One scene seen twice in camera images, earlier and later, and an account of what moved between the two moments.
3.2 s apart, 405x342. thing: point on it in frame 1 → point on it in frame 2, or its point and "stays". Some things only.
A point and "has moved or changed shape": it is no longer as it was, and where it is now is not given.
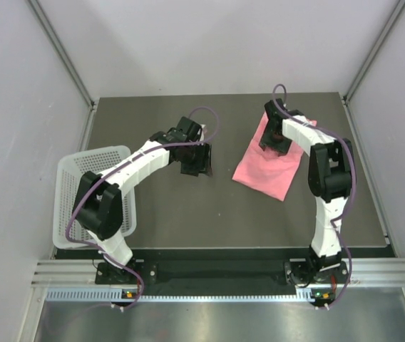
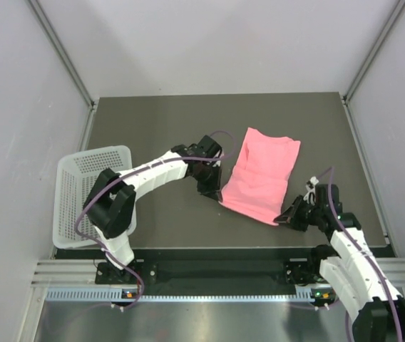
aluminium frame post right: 374,50 stays
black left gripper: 202,165 → 212,189
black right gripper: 282,147 → 290,215
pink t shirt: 266,172 has moved or changed shape
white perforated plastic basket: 74,171 stays
